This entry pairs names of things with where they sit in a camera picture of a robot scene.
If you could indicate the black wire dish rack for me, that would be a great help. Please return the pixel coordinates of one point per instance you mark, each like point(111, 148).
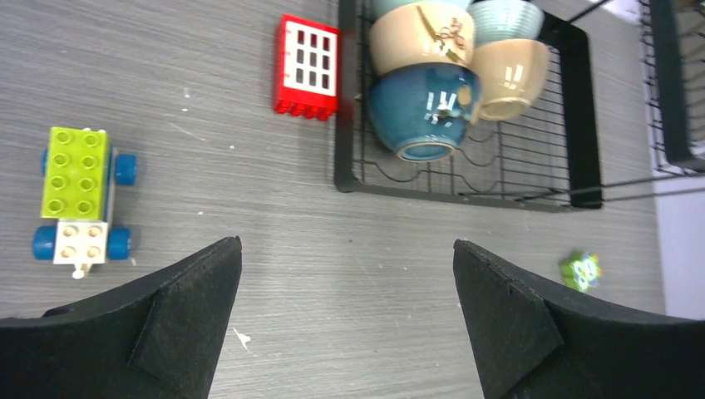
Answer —
point(549, 160)

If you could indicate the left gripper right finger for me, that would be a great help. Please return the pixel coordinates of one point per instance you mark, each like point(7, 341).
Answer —
point(534, 338)

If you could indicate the light teal ribbed bowl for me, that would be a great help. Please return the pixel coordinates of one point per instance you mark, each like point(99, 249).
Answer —
point(497, 20)

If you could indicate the dark blue glazed bowl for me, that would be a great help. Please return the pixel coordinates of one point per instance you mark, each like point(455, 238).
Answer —
point(422, 112)

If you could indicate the red white toy block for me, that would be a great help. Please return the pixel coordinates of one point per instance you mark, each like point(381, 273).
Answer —
point(305, 69)

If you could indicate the green white toy car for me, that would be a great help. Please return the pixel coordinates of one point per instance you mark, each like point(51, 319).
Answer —
point(81, 170)

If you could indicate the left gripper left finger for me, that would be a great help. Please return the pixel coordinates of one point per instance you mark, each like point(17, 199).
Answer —
point(159, 336)

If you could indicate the beige plain bowl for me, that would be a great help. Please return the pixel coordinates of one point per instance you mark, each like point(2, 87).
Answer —
point(513, 73)

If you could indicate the beige bowl with bird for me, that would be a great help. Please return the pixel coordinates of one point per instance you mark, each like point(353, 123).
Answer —
point(421, 32)

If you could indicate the green owl toy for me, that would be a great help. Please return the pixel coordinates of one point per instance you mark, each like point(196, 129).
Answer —
point(581, 271)

